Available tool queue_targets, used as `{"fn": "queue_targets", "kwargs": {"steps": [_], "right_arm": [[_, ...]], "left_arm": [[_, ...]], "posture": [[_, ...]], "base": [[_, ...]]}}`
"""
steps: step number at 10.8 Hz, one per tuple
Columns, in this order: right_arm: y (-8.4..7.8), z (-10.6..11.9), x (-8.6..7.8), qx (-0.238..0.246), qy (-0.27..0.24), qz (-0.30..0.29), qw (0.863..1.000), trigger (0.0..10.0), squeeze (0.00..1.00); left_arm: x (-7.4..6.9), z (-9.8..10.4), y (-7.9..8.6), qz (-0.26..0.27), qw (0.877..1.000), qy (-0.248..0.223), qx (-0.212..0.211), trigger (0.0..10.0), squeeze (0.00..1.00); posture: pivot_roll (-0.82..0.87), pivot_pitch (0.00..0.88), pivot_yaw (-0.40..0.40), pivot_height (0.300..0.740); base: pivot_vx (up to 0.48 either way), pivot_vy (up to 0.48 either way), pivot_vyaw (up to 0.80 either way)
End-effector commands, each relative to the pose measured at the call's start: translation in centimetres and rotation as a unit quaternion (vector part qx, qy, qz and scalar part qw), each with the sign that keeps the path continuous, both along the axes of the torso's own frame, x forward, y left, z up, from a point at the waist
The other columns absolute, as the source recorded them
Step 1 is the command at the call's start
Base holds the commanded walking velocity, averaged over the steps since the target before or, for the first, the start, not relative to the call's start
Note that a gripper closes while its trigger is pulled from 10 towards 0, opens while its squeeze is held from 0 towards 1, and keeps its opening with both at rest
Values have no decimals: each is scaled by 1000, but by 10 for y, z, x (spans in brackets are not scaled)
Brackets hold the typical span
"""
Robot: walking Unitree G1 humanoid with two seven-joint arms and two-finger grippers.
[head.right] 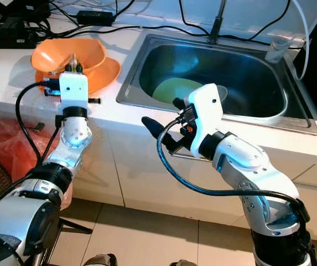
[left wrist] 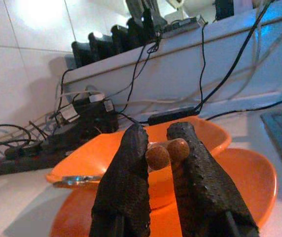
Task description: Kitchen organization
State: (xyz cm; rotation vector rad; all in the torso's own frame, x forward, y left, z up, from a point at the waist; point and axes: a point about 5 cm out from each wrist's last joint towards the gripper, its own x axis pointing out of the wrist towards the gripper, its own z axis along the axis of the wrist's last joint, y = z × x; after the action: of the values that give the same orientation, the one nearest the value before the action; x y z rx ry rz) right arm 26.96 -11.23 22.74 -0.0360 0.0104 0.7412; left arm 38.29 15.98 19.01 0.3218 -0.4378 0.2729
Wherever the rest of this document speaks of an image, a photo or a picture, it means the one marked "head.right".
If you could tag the metal fork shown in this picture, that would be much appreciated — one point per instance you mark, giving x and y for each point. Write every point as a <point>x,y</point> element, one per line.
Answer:
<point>72,60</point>

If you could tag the orange bowl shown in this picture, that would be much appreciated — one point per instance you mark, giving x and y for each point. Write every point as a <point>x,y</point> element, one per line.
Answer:
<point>50,52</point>

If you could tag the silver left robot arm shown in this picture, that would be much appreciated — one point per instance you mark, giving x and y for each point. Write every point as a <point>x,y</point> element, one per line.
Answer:
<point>78,136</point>

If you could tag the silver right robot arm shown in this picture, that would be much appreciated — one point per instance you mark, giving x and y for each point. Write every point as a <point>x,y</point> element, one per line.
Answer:
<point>241,160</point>

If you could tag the green plate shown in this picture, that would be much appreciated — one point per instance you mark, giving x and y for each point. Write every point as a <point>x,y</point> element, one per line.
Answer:
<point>172,91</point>

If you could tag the orange plate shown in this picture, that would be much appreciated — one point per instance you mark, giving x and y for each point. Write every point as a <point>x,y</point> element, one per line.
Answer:
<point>108,72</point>

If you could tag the grey bowl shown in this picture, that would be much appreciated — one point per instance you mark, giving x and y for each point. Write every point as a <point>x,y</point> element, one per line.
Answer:
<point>221,91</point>

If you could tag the black power adapter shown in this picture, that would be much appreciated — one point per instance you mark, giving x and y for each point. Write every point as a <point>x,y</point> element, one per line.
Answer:
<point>95,18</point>

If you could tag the black power strip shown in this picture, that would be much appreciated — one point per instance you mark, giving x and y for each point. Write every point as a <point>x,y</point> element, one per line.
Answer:
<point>9,37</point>

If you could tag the red plastic bag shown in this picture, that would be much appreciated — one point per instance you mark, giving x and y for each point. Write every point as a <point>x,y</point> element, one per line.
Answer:
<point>9,144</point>

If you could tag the black labelled device box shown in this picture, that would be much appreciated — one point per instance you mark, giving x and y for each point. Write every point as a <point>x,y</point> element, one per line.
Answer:
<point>22,10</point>

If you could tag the stainless steel sink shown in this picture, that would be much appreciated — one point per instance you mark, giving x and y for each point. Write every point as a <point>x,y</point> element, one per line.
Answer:
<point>258,72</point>

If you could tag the metal faucet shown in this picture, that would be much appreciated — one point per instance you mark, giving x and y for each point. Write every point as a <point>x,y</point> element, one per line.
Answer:
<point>217,22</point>

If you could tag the clear plastic cup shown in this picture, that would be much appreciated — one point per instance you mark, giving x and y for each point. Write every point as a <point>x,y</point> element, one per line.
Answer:
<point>277,50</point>

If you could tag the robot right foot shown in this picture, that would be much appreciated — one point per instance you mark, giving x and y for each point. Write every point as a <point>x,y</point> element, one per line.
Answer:
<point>184,263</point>

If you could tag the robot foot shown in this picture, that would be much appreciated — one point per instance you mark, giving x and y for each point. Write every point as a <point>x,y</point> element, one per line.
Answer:
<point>184,263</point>
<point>100,260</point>

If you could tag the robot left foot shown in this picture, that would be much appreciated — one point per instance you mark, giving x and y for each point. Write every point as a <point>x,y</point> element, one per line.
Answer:
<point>100,260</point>

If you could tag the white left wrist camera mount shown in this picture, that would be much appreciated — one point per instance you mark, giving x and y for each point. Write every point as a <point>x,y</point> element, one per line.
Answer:
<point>73,90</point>

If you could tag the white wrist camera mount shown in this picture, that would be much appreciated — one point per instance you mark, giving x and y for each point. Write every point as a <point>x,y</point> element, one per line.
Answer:
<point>73,90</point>
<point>206,116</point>

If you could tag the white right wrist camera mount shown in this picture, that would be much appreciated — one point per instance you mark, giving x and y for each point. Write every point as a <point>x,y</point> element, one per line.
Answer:
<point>206,116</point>

